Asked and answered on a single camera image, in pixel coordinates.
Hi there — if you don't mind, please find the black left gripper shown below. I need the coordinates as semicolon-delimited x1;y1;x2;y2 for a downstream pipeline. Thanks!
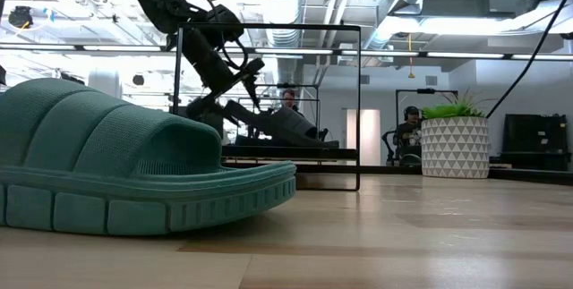
181;29;266;123

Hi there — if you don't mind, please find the black dome camera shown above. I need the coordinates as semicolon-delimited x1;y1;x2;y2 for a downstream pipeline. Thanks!
7;5;35;30

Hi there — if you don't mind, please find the thin black slanted cable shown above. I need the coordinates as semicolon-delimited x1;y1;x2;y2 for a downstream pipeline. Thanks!
485;0;573;120

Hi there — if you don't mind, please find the person with headphones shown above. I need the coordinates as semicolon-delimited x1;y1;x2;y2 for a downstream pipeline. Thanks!
392;105;423;165

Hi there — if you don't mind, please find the succulent in white patterned pot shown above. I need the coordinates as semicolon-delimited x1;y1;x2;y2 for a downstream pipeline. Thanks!
420;88;493;180

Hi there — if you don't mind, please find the silver ribbed ventilation duct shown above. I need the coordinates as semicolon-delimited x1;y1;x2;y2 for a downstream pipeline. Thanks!
257;0;310;87

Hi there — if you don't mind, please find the wooden shelf with black frame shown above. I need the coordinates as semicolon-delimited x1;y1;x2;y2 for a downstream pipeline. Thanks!
172;21;363;192

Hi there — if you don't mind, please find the black cabinet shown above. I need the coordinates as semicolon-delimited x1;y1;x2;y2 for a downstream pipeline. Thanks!
490;113;572;173

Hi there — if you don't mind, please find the yellow hanging cord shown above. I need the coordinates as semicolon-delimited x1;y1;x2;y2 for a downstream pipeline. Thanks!
406;32;416;80

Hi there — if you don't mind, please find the black background rig frame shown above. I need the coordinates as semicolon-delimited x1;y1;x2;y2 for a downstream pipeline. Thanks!
395;88;458;167

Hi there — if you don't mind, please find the white door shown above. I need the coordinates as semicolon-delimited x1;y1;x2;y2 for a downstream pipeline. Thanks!
344;108;382;167

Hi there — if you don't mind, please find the teal slide sandal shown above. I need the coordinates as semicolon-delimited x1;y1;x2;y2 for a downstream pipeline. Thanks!
0;77;298;237

